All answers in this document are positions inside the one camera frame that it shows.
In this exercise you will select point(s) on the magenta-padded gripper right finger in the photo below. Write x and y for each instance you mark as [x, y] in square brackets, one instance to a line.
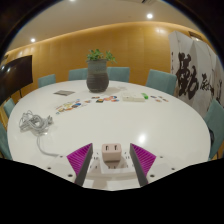
[144, 160]

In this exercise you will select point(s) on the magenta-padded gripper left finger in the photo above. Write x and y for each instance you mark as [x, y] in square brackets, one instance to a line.
[78, 160]

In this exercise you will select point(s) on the small pale pink charger block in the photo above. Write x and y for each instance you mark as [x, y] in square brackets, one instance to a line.
[111, 151]

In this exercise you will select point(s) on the small colourful stickers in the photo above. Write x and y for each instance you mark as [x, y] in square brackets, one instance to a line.
[159, 98]
[71, 106]

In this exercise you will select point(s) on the small green object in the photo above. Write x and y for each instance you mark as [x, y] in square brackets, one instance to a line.
[144, 96]

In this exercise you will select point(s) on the flat white box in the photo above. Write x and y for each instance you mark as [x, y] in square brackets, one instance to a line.
[132, 97]

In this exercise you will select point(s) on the grey card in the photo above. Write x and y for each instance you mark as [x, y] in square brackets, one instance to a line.
[64, 92]

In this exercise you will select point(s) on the black bag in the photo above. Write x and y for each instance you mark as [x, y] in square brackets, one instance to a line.
[212, 140]

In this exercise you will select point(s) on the teal chairs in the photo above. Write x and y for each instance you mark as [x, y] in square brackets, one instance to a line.
[161, 81]

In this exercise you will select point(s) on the green plant in grey pot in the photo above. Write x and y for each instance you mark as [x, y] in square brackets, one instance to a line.
[97, 75]

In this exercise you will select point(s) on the white folding screen with calligraphy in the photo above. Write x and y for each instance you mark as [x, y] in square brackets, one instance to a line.
[193, 70]

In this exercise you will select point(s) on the round ceiling lights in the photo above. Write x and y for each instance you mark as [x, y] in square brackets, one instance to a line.
[149, 15]

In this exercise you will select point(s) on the black wall television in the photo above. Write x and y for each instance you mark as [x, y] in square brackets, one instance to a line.
[15, 78]

